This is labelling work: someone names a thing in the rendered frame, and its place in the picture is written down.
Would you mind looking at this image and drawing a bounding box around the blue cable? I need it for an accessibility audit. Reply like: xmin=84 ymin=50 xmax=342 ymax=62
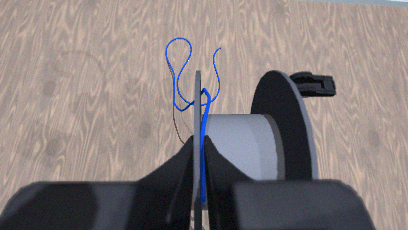
xmin=166 ymin=38 xmax=221 ymax=203

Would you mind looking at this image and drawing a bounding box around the dark grey cable reel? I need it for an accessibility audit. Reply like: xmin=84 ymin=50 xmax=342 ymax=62
xmin=193 ymin=70 xmax=319 ymax=230

